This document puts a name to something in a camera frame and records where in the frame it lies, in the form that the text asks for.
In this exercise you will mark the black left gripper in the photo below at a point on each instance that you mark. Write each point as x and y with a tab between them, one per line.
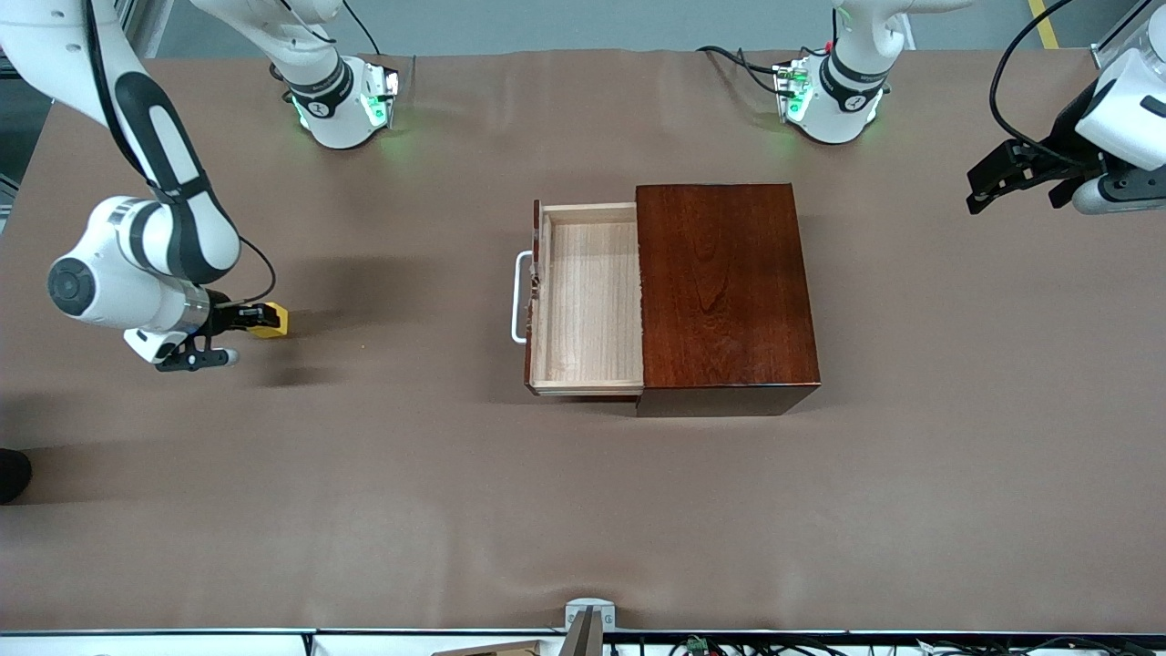
1062	138

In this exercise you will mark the yellow cube block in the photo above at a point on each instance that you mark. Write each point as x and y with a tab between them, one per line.
282	323

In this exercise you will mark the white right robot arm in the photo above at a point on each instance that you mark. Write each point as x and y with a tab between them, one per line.
118	301

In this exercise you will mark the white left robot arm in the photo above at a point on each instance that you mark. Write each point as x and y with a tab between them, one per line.
838	109

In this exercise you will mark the aluminium frame structure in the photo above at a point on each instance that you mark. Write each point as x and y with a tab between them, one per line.
135	14

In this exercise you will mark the dark brown wooden cabinet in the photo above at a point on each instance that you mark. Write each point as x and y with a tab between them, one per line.
729	301

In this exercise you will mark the white table edge rail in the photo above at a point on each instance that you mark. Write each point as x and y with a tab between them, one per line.
182	645

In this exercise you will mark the grey metal bracket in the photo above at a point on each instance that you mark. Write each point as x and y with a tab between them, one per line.
589	609

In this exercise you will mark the aluminium profile post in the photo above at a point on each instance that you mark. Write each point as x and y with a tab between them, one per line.
1104	55

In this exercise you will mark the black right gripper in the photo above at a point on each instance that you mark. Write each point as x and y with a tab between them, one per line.
219	318

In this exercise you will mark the yellow floor tape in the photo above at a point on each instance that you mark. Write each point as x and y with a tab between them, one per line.
1046	27

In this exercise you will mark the black round object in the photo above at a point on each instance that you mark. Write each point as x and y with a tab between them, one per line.
13	476

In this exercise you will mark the brown table cover cloth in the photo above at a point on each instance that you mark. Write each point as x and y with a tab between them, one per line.
455	501

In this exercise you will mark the brown cardboard piece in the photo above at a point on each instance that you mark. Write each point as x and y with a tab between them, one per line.
501	650

